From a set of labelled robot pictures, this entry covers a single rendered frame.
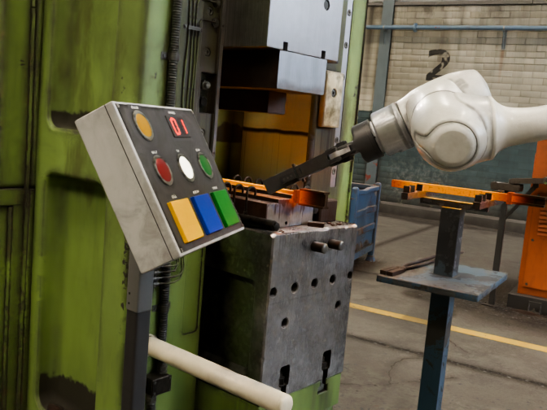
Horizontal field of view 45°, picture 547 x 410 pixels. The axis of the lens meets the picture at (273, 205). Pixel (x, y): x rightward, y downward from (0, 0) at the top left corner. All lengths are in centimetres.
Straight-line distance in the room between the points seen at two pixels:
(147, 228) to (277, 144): 107
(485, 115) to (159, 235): 55
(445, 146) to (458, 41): 842
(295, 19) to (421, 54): 786
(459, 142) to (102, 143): 57
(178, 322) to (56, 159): 53
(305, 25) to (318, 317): 78
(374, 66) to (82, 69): 811
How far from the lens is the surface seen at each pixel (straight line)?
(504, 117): 108
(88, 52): 182
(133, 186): 110
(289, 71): 169
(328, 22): 182
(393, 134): 121
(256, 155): 216
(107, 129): 112
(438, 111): 104
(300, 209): 178
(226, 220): 129
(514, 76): 921
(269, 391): 140
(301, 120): 205
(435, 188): 209
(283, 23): 168
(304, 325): 180
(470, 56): 935
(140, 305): 131
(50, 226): 189
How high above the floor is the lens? 119
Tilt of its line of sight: 7 degrees down
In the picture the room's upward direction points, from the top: 5 degrees clockwise
